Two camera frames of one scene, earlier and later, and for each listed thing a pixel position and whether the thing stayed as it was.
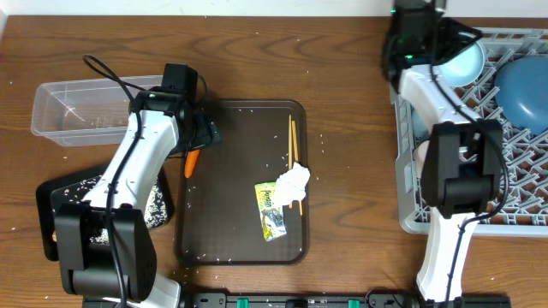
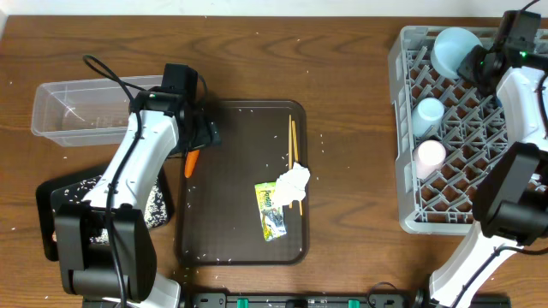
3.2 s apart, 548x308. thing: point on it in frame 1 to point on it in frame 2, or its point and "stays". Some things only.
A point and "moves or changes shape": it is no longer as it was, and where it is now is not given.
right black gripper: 452,37 to 467,65
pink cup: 419,156 stays
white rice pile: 156,212 stays
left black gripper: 210,133 stays
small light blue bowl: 463,68 moves or changes shape
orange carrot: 192,157 stays
